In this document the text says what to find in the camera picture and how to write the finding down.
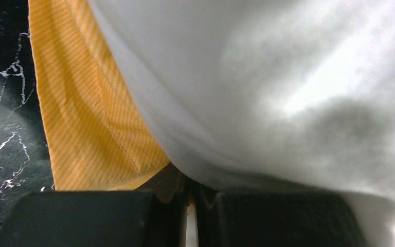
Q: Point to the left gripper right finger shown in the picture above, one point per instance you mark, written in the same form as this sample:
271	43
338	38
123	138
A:
237	218

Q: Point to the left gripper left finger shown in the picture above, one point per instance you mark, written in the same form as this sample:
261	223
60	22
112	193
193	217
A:
151	215

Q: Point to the yellow and blue pillowcase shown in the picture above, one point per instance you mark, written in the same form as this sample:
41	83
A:
96	137

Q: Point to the white pillow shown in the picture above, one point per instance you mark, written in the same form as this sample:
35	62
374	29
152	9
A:
268	95

